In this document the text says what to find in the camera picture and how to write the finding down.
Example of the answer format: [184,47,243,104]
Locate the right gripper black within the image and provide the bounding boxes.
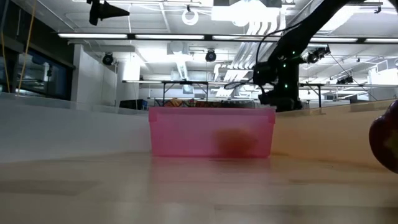
[257,88,304,113]

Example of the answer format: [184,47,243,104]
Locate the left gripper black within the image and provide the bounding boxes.
[86,0,131,27]

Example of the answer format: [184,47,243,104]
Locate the dark red onion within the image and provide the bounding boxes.
[368,99,398,174]

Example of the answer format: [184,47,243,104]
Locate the ceiling light strip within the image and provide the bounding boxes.
[364,37,398,44]
[211,34,280,42]
[310,37,359,44]
[57,32,129,40]
[134,34,205,40]

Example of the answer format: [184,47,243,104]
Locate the orange translucent plastic bin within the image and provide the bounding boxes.
[271,98,398,171]

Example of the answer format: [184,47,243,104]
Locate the black ceiling spotlight cluster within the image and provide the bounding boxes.
[335,75,354,85]
[305,44,331,65]

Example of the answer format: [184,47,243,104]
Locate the white pillar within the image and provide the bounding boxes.
[70,44,118,107]

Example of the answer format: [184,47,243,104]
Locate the black monitor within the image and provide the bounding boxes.
[119,98,149,111]

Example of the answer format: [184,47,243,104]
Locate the dark framed window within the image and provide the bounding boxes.
[0,46,76,101]

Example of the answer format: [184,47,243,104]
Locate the pink translucent plastic bin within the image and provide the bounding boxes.
[148,106,277,159]

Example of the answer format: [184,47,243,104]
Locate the clear translucent plastic bin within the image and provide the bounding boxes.
[0,92,152,164]

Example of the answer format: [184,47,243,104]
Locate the black folding table frame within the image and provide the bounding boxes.
[160,80,210,107]
[299,82,398,109]

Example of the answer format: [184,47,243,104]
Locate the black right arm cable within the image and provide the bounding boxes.
[255,21,305,68]

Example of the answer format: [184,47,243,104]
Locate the white hanging ring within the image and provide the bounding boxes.
[181,8,200,27]

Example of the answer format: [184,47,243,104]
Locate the yellow hanging cable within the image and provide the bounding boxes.
[17,0,37,95]
[0,30,11,94]

